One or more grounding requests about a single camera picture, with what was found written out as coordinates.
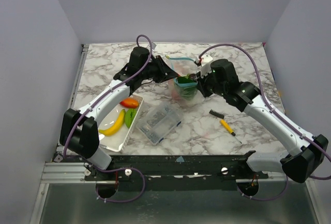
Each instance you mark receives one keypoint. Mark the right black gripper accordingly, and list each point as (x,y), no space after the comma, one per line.
(200,84)

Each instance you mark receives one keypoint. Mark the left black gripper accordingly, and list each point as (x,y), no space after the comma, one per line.
(163,68)

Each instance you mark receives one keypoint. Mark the clear zip top bag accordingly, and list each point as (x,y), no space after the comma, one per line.
(183,66)

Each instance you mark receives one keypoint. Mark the green leafy vegetable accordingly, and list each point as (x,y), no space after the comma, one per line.
(185,87)

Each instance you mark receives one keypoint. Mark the black avocado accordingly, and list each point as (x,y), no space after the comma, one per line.
(192,76)

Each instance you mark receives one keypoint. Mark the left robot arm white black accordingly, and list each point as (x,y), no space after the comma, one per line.
(79,131)

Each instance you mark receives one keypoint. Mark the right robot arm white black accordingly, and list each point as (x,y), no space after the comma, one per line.
(304,151)

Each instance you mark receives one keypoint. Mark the black bit holder strip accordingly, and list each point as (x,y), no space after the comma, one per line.
(216,114)

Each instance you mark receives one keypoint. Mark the orange red mango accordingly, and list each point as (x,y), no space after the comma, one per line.
(129,103)

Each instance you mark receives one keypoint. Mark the clear plastic screw box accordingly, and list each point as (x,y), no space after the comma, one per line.
(159,122)

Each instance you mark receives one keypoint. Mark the green kiwi slice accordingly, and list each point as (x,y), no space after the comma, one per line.
(129,117)

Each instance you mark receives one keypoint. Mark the yellow banana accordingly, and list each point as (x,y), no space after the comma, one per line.
(116,126)

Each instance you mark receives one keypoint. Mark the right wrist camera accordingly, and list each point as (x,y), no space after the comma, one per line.
(204,63)

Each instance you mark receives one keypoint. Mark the yellow handled screwdriver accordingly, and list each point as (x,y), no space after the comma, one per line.
(229,129)

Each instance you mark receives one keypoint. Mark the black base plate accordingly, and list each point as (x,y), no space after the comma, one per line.
(132,173)

